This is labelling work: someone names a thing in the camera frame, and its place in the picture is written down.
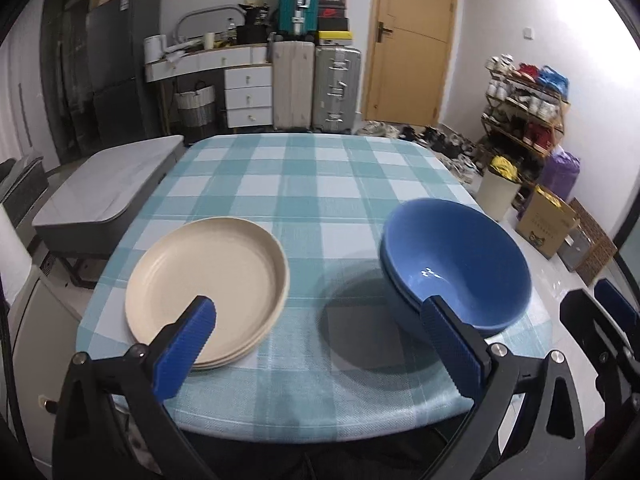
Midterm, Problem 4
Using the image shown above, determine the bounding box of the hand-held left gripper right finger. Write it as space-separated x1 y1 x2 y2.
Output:
420 296 586 480

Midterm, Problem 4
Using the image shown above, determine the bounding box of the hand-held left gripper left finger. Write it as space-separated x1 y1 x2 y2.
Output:
52 296 218 480

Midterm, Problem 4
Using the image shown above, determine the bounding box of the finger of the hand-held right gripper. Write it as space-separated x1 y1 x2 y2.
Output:
594 279 640 333
559 288 636 376

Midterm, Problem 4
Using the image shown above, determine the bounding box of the blue bowl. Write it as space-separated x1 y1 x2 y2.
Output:
380 199 532 333
380 255 521 339

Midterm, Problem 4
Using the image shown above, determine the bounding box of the beige plate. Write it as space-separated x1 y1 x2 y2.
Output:
190 280 291 372
125 216 291 366

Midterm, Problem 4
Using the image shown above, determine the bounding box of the brown wicker basket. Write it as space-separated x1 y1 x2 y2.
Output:
570 199 618 283

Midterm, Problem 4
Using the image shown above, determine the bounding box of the grey storage box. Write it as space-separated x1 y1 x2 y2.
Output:
557 230 591 271

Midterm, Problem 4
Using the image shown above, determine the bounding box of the cardboard box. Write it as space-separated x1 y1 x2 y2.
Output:
516 185 581 260

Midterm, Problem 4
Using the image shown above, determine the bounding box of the purple bag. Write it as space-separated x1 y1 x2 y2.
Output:
541 147 582 203

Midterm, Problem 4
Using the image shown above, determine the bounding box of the white cabinet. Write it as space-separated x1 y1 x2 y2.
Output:
10 260 101 461

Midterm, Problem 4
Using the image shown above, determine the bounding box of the beige trash bin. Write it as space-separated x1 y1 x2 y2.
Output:
477 169 521 221

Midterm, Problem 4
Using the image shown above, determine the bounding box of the yellow bag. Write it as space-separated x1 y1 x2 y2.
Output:
487 155 518 181

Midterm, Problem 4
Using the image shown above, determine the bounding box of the teal checkered tablecloth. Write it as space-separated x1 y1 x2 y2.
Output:
75 132 553 443

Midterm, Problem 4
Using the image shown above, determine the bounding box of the wooden shoe rack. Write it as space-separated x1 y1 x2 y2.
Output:
481 55 571 181

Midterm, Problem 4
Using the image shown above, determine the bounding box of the group of assorted sneakers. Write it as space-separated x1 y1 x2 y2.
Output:
357 120 486 183

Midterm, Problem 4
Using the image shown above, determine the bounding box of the shoe rack with shoes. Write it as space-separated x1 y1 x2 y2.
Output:
485 55 570 151

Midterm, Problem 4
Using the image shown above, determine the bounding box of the woven laundry basket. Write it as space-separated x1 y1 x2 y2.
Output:
173 82 217 131

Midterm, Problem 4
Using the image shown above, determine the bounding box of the white dressing table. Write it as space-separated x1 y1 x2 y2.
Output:
145 44 275 131

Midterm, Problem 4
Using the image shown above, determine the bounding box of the wooden door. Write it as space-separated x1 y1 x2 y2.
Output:
361 0 460 123

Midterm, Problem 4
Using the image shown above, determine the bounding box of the silver suitcase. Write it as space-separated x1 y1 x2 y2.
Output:
313 45 362 133

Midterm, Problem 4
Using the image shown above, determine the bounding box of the beige suitcase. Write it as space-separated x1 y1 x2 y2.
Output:
272 40 317 130

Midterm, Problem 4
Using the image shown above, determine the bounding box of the grey refrigerator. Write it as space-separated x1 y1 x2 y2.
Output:
85 0 162 143

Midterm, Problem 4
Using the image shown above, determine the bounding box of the white kettle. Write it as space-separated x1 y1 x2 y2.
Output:
144 35 168 65

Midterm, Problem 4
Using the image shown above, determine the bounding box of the dark glass wardrobe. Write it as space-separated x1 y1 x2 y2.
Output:
40 0 126 166

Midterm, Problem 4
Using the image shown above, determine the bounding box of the oval mirror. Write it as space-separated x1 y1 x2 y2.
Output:
175 5 246 43

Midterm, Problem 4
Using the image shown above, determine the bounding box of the black bag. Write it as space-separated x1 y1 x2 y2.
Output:
236 4 273 45

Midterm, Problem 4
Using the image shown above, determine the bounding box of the teal suitcase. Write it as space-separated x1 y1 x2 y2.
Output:
278 0 321 36

